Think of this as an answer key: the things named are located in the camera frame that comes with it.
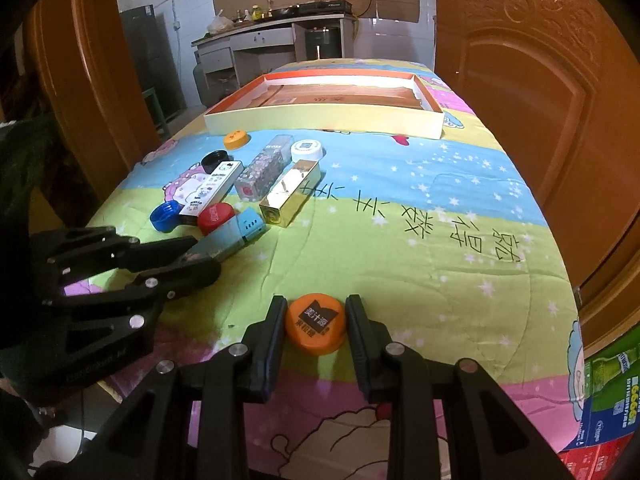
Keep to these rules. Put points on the yellow-orange bottle cap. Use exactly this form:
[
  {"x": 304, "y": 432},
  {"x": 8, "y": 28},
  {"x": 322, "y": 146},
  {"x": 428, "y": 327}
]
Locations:
[{"x": 235, "y": 139}]

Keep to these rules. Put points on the yellow oil bottle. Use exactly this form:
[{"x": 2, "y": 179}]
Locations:
[{"x": 256, "y": 13}]

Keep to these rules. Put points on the kitchen counter cabinet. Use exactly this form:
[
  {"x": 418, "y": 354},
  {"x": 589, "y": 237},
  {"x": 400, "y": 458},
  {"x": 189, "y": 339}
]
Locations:
[{"x": 236, "y": 57}]

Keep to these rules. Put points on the orange bottle cap black label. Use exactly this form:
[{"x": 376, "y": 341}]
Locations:
[{"x": 316, "y": 324}]

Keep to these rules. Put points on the dark refrigerator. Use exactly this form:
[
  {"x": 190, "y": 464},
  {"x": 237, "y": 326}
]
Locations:
[{"x": 149, "y": 47}]

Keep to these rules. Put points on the white cartoon rectangular box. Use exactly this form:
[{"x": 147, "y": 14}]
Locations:
[{"x": 207, "y": 189}]

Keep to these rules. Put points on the black air fryer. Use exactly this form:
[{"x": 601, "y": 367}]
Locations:
[{"x": 323, "y": 42}]

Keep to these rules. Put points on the black gas stove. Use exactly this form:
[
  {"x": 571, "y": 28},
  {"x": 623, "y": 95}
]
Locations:
[{"x": 314, "y": 7}]

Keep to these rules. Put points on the teal lighter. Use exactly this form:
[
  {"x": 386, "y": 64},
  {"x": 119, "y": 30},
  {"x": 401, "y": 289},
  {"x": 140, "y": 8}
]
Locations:
[{"x": 229, "y": 238}]

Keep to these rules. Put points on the colourful cartoon quilt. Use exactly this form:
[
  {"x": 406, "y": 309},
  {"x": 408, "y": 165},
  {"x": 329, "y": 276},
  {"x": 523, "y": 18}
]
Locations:
[{"x": 442, "y": 239}]

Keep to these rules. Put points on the blue bottle cap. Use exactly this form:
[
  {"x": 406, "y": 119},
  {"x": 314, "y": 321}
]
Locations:
[{"x": 166, "y": 216}]

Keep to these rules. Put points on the green beer carton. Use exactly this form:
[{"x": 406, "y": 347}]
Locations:
[{"x": 604, "y": 390}]

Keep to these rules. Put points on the carved wooden door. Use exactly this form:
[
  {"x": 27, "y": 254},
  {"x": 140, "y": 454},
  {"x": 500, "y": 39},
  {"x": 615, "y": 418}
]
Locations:
[{"x": 557, "y": 84}]

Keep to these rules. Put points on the green metal stool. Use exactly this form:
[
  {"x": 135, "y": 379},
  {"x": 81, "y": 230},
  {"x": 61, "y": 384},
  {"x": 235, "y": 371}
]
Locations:
[{"x": 150, "y": 97}]

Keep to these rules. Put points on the clear patterned rectangular box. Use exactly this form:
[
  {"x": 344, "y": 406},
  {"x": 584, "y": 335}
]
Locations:
[{"x": 255, "y": 181}]

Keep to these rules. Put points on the white round QR cap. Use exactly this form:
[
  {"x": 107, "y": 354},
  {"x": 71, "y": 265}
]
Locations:
[{"x": 308, "y": 149}]

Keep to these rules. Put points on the white plastic bag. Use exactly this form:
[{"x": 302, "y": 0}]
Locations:
[{"x": 219, "y": 25}]

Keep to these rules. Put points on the shallow orange-rimmed cardboard tray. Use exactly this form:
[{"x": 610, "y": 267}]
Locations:
[{"x": 348, "y": 100}]

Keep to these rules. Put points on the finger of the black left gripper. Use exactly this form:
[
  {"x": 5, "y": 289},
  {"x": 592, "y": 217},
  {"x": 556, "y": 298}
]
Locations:
[
  {"x": 170, "y": 279},
  {"x": 160, "y": 252}
]

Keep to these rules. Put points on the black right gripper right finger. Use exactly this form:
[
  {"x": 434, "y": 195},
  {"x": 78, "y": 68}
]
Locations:
[{"x": 389, "y": 372}]

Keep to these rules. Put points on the grey gas cylinder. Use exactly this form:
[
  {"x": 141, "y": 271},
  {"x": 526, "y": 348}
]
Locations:
[{"x": 200, "y": 81}]

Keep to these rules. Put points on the red bottle cap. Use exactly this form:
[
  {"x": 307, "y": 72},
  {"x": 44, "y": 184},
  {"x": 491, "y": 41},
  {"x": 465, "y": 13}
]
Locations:
[{"x": 214, "y": 216}]

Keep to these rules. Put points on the gold rectangular box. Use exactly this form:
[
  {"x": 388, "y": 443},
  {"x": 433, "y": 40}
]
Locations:
[{"x": 282, "y": 203}]

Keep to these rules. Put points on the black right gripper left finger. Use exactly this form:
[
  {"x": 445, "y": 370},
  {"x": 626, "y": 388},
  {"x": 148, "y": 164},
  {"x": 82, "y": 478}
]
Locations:
[{"x": 244, "y": 373}]

